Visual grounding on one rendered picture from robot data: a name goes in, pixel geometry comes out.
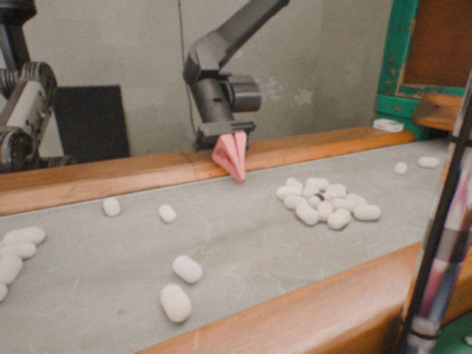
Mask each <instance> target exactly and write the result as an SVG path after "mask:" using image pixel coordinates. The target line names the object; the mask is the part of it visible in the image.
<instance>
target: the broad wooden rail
mask: <svg viewBox="0 0 472 354"><path fill-rule="evenodd" d="M412 142H418V141H417V139H416V137H415V135H414V134H413V132H412V131H410V130H407V129H403V130H402V131H398V132H390V131H385V130H381V129H377V128H374V125H371V126H365V127H358V128H348V129H342V130H336V131H325V132H319V133H308V134H302V135H296V136H285V137H279V138H273V139H263V140H256V142H248V144H249V149H248V150H247V151H246V152H245V156H244V164H245V173H251V172H255V171H260V170H268V169H272V167H281V166H285V165H290V164H298V163H302V162H309V161H315V160H319V159H326V158H331V157H335V156H343V155H348V154H353V153H361V152H365V151H370V150H377V149H381V148H390V147H394V146H395V145H402V144H407V143H412ZM212 150H213V149H211V150H200V151H199V152H198V153H196V152H195V149H194V150H183V151H177V152H171V153H160V154H154V155H148V156H137V157H131V158H125V159H115V160H108V161H102V162H92V163H85V164H75V165H69V166H62V167H52V168H46V169H40V170H29V171H22V172H17V173H6V175H0V217H2V216H8V215H15V214H20V213H25V212H32V211H37V210H41V209H49V208H54V207H61V206H66V205H71V204H79V203H83V202H88V201H96V200H100V199H104V198H113V197H117V196H118V195H125V194H129V193H135V192H142V191H147V190H154V189H159V188H164V187H171V186H175V185H180V184H189V183H193V182H197V181H205V180H210V179H214V178H222V177H227V176H231V174H230V173H229V172H227V171H226V170H225V169H224V168H223V167H222V166H220V165H219V164H218V163H217V162H215V161H214V160H213V157H212Z"/></svg>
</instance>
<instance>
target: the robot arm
mask: <svg viewBox="0 0 472 354"><path fill-rule="evenodd" d="M289 3H290V0H249V2H248V3H246V4H245V5H244V6H243V7H242V8H240V9H239V10H238V11H237V12H236V13H234V14H233V15H232V16H231V17H230V18H228V19H227V20H226V21H225V22H224V23H223V24H222V25H221V26H220V27H219V28H217V29H216V30H214V31H210V32H209V33H207V34H206V35H205V36H204V35H202V36H201V37H200V38H199V39H198V40H197V41H195V42H194V43H193V44H192V45H191V47H190V50H189V54H188V56H187V58H186V59H187V61H185V64H184V68H183V72H182V77H183V79H184V82H185V83H187V84H188V85H189V87H190V91H191V95H192V96H193V99H194V101H195V104H196V107H197V109H198V113H199V115H200V118H201V121H202V124H201V125H199V126H198V130H197V134H196V137H195V143H194V146H193V147H194V149H195V152H196V153H198V152H199V151H200V150H211V149H213V150H212V157H213V160H214V161H215V162H217V163H218V164H219V165H220V166H222V167H223V168H224V170H226V171H227V172H229V173H230V174H231V175H232V176H233V178H235V179H236V180H237V181H238V182H239V183H240V184H241V183H243V182H244V181H245V179H246V176H245V164H244V156H245V152H246V151H247V150H248V149H249V144H248V142H249V138H248V136H249V134H250V132H251V131H254V129H255V128H256V125H255V123H254V120H253V119H248V120H240V121H236V120H235V119H234V117H233V114H232V113H241V112H253V111H258V110H259V108H260V106H261V105H262V101H263V94H262V89H261V88H260V87H259V85H258V84H257V83H256V82H255V81H254V78H253V77H252V76H250V75H243V74H232V72H221V70H222V69H223V67H224V66H225V65H226V64H227V63H228V62H229V60H230V58H231V57H232V56H233V55H234V54H236V53H237V52H238V51H239V50H240V49H241V48H242V47H243V45H244V44H245V43H246V42H247V41H248V40H249V39H250V38H251V37H252V36H253V35H254V34H255V33H256V32H257V31H258V30H260V29H261V28H262V27H263V26H264V25H265V24H266V22H267V21H268V20H269V19H270V18H271V17H272V16H275V15H276V14H277V13H278V12H279V11H280V10H281V9H282V8H284V7H287V6H288V5H289Z"/></svg>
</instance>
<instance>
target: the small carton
mask: <svg viewBox="0 0 472 354"><path fill-rule="evenodd" d="M374 128H377V129H381V130H385V131H390V132H398V131H402V130H403V123H400V122H397V121H393V120H389V119H375V122H374Z"/></svg>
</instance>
